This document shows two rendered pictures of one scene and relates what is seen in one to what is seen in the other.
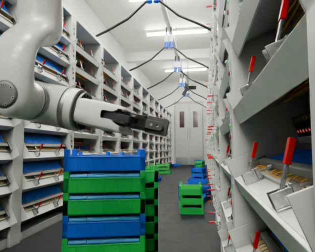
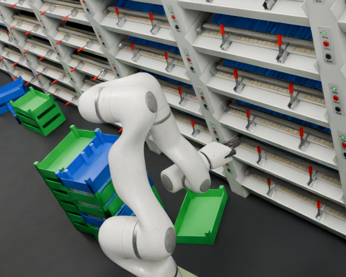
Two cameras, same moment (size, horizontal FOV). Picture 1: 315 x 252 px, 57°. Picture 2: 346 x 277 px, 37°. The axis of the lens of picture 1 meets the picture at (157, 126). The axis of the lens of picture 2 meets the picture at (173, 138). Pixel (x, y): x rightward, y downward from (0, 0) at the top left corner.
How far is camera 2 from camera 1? 165 cm
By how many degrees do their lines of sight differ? 52
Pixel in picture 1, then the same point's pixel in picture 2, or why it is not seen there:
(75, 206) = (113, 206)
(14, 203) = not seen: outside the picture
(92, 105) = (219, 158)
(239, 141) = (214, 100)
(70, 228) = not seen: hidden behind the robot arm
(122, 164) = not seen: hidden behind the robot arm
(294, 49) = (317, 121)
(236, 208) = (224, 135)
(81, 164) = (101, 179)
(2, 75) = (202, 179)
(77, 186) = (107, 194)
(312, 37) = (333, 130)
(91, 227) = (127, 209)
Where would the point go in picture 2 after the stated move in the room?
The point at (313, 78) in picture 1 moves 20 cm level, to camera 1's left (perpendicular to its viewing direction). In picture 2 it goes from (334, 137) to (305, 177)
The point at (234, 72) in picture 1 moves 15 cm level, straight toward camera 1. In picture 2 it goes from (199, 61) to (222, 71)
